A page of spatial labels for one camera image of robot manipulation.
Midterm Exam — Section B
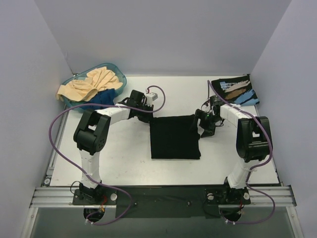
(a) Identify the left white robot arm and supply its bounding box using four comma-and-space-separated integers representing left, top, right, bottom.
73, 90, 158, 204

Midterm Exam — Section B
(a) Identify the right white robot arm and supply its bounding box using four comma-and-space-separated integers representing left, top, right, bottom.
190, 96, 273, 203

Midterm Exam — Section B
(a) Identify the folded black printed t shirt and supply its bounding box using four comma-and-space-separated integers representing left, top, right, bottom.
211, 74, 260, 106

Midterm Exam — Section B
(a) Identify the blue t shirt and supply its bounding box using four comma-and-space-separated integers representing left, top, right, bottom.
87, 89, 116, 105

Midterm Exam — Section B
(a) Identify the beige t shirt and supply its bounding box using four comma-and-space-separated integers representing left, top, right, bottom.
56, 66, 123, 102

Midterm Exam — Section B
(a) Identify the teal plastic basket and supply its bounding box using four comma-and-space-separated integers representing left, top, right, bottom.
60, 63, 127, 107

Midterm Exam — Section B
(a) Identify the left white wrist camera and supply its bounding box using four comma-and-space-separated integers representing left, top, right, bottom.
145, 92, 158, 107

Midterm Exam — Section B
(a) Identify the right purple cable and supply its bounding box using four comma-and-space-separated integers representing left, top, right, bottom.
207, 79, 276, 226

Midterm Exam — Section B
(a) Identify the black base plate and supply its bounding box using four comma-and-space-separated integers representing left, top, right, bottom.
72, 184, 251, 221

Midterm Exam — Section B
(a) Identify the aluminium frame rail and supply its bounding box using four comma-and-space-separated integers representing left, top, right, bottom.
30, 186, 297, 208

